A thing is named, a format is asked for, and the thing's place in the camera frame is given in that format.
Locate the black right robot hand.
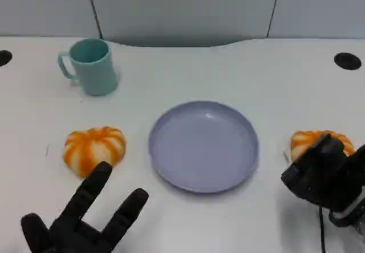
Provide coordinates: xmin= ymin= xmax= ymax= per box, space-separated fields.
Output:
xmin=281 ymin=133 xmax=365 ymax=211

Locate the black table cable grommet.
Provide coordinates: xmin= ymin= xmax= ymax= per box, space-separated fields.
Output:
xmin=334 ymin=52 xmax=362 ymax=71
xmin=0 ymin=50 xmax=13 ymax=67

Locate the lilac plate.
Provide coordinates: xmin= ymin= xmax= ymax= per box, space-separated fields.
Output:
xmin=148 ymin=100 xmax=260 ymax=194

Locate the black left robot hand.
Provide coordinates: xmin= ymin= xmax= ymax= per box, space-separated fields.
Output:
xmin=21 ymin=161 xmax=150 ymax=253

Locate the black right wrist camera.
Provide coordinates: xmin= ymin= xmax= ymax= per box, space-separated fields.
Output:
xmin=345 ymin=144 xmax=365 ymax=199

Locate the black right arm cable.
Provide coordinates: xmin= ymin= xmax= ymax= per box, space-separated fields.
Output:
xmin=317 ymin=206 xmax=328 ymax=253

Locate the pale green mug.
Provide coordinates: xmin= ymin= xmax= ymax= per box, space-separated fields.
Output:
xmin=58 ymin=38 xmax=119 ymax=96

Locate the grey partition panel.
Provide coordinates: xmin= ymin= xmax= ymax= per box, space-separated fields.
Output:
xmin=0 ymin=0 xmax=104 ymax=39
xmin=267 ymin=0 xmax=365 ymax=40
xmin=85 ymin=0 xmax=282 ymax=48

